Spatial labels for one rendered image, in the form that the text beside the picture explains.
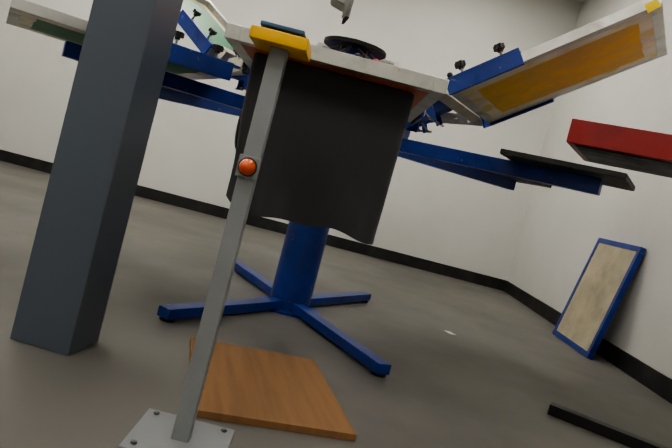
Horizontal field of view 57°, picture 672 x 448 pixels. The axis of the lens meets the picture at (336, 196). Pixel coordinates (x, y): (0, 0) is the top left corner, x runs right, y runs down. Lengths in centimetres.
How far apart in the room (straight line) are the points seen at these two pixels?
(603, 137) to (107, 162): 166
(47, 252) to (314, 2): 501
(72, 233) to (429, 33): 513
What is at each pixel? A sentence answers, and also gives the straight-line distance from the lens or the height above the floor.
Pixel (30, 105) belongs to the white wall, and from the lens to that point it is 709.
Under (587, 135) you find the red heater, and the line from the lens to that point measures 243.
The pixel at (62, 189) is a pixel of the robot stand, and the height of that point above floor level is 45.
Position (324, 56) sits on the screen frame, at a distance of 162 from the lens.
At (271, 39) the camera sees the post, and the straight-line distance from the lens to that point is 140.
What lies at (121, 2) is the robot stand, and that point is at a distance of 192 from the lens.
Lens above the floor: 67
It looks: 2 degrees down
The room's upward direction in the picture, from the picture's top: 15 degrees clockwise
